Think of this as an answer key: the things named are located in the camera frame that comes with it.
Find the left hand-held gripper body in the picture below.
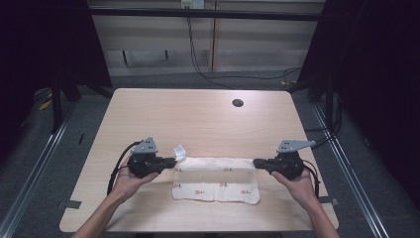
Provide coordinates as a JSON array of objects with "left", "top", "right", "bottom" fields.
[{"left": 126, "top": 136, "right": 166, "bottom": 179}]

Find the person's right hand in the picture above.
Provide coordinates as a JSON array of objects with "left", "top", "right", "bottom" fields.
[{"left": 270, "top": 169, "right": 320, "bottom": 208}]

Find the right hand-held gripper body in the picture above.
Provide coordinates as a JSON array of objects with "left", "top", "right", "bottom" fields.
[{"left": 262, "top": 139, "right": 317, "bottom": 181}]

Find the person's left hand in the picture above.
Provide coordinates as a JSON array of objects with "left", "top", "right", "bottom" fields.
[{"left": 110, "top": 158, "right": 160, "bottom": 203}]

